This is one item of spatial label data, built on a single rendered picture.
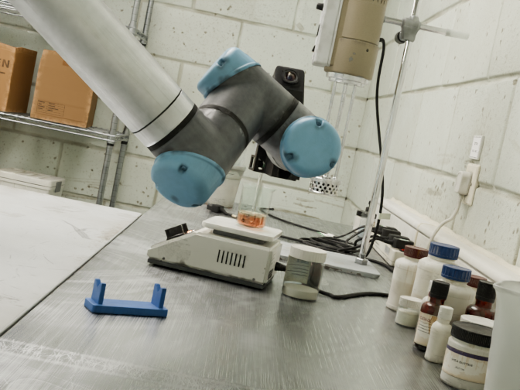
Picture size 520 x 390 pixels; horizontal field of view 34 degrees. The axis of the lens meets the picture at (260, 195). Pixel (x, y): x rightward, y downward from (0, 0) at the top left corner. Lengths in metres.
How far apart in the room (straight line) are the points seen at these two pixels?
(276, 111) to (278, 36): 2.79
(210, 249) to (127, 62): 0.50
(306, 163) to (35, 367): 0.41
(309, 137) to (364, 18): 0.76
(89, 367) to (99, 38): 0.34
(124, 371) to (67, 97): 2.74
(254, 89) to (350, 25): 0.75
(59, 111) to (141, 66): 2.60
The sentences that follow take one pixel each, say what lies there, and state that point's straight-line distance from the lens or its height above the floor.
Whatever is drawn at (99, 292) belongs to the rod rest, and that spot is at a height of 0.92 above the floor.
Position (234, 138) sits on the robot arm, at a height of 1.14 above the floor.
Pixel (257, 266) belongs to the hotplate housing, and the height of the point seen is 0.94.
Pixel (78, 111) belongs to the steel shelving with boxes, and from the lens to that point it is 3.53.
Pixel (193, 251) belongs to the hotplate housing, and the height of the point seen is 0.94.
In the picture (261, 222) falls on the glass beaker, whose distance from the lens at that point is 1.39.
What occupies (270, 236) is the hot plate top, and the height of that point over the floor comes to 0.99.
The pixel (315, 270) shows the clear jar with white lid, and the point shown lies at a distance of 1.35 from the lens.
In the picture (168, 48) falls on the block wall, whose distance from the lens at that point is 3.85.
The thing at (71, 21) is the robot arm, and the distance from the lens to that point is 0.94.
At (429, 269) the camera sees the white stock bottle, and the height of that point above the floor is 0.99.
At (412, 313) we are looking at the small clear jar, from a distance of 1.33.
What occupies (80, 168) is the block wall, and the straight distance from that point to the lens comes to 3.90.
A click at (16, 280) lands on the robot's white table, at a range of 1.15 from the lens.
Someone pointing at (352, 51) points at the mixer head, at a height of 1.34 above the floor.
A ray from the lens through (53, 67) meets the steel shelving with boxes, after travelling 3.55.
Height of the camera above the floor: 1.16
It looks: 5 degrees down
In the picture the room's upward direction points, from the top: 12 degrees clockwise
